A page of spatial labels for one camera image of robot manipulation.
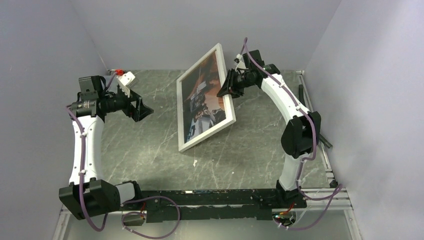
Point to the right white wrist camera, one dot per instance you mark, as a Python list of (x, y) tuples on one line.
[(239, 63)]

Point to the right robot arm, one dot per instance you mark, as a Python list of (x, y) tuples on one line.
[(300, 137)]

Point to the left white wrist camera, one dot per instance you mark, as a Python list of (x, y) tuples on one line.
[(126, 81)]

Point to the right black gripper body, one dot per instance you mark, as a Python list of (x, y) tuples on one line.
[(239, 82)]

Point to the wooden picture frame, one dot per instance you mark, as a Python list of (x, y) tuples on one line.
[(228, 102)]

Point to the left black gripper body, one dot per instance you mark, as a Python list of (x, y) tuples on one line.
[(120, 101)]

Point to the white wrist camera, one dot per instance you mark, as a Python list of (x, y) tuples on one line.
[(126, 81), (239, 63)]

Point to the printed photo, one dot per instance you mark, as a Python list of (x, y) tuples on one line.
[(202, 109)]

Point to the aluminium rail frame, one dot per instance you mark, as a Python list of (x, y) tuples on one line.
[(327, 216)]

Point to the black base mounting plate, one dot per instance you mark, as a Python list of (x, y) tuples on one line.
[(184, 205)]

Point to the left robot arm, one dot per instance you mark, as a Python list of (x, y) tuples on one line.
[(87, 193)]

